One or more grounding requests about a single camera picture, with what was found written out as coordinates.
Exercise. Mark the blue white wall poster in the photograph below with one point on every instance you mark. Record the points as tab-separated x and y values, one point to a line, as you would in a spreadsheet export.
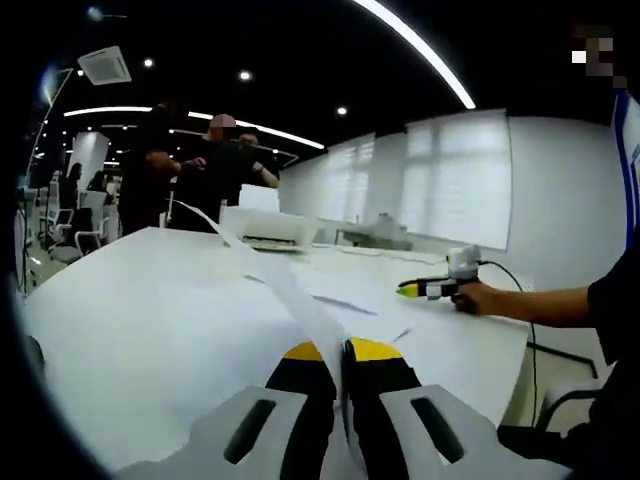
627	165

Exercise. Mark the white square pillar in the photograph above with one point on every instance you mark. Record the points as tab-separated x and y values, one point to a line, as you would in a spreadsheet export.
90	160

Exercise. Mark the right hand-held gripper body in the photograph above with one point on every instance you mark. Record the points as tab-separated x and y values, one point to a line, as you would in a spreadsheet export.
462	262

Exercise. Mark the black office chair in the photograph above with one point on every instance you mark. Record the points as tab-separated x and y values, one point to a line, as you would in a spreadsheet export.
560	405

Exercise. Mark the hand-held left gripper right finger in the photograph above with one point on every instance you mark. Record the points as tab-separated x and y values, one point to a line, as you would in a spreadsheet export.
385	410

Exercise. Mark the white printing paper sheet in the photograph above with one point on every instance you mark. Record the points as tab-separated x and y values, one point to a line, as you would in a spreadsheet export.
295	295

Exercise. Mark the person's right hand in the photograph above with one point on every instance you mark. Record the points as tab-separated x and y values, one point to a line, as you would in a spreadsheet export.
477	299

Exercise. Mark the row of white office chairs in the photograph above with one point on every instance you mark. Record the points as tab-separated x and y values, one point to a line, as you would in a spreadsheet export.
65	225

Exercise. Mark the ceiling air conditioner unit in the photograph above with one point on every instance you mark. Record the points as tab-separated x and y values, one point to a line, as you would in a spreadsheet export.
105	66

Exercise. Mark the wide white window blind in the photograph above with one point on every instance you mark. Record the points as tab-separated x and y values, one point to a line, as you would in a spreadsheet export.
460	185

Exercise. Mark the narrow white window blind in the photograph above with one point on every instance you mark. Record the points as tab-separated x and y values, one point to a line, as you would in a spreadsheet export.
350	182

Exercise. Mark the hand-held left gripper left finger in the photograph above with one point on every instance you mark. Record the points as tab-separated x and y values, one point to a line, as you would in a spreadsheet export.
300	415

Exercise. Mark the grey desktop device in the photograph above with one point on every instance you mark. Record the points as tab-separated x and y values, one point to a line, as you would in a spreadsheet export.
385	232

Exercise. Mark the curved ceiling light strip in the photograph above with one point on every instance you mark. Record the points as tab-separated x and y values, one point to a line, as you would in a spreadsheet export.
425	50

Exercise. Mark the white desktop printer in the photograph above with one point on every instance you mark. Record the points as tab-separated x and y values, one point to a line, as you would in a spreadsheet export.
280	227

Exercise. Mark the person's black shirt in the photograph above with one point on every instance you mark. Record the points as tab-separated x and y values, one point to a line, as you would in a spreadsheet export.
617	360

